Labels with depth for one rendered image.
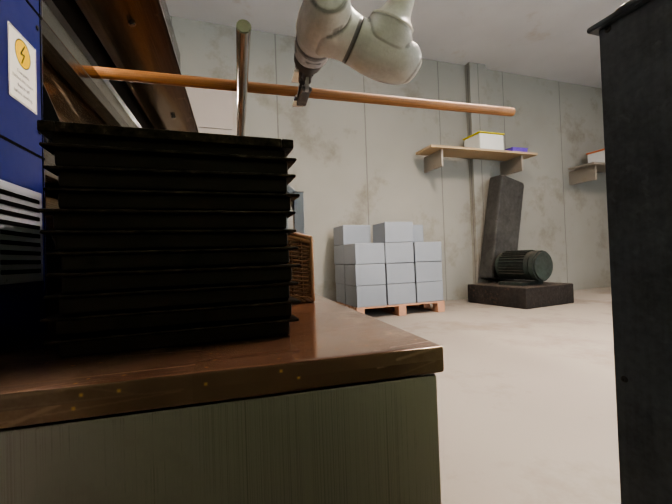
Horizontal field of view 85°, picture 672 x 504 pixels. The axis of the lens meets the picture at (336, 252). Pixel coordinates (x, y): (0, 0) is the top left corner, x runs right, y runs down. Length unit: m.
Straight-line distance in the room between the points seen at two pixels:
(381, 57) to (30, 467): 0.86
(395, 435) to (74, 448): 0.30
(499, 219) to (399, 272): 1.99
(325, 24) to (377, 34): 0.12
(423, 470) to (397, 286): 3.80
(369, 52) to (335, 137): 4.20
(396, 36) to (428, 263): 3.68
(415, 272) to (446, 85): 3.06
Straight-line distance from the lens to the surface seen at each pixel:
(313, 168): 4.87
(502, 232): 5.69
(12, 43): 0.76
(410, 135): 5.59
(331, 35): 0.89
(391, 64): 0.91
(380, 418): 0.43
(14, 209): 0.69
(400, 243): 4.24
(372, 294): 4.09
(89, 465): 0.43
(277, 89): 1.20
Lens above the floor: 0.68
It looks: 1 degrees up
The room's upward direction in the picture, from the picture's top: 2 degrees counter-clockwise
